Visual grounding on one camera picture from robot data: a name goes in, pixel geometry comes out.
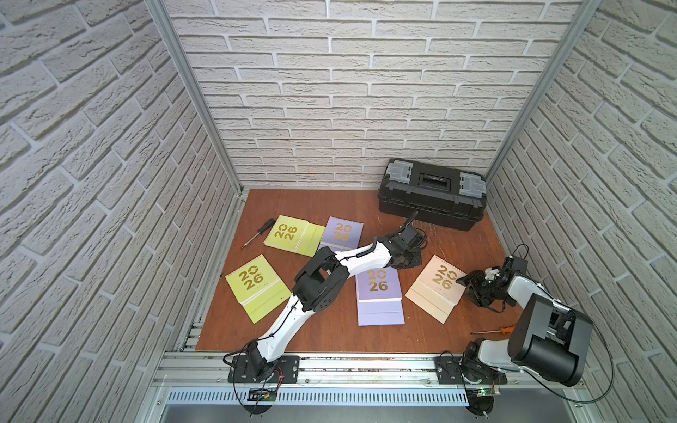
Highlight beige calendar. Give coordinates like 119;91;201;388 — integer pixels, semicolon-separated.
405;256;465;324

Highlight purple calendar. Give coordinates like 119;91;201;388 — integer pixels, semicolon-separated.
355;267;405;327
319;217;363;252

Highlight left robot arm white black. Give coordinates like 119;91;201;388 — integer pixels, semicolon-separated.
243;211;427;382

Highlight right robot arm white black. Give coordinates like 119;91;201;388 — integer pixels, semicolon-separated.
457;256;593;387

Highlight black grey toolbox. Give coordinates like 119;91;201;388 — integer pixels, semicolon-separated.
377;158;487;232

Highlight orange screwdriver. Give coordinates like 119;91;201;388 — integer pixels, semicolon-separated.
472;325;515;335

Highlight green calendar far left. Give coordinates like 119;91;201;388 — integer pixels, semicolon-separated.
264;215;325;257

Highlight green calendar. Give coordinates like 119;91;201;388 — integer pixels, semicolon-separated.
264;215;325;257
226;255;291;324

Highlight black screwdriver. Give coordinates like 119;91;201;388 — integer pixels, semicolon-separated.
241;219;276;250

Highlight green calendar near left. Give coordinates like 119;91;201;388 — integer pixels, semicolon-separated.
226;255;291;324

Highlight perforated metal grille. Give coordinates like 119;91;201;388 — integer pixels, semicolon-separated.
167;387;468;407

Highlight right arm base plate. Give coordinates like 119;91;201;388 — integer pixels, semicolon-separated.
434;354;508;386

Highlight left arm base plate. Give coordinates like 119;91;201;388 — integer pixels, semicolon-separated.
227;354;300;384

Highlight aluminium rail frame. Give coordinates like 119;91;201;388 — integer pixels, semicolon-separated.
152;351;583;392

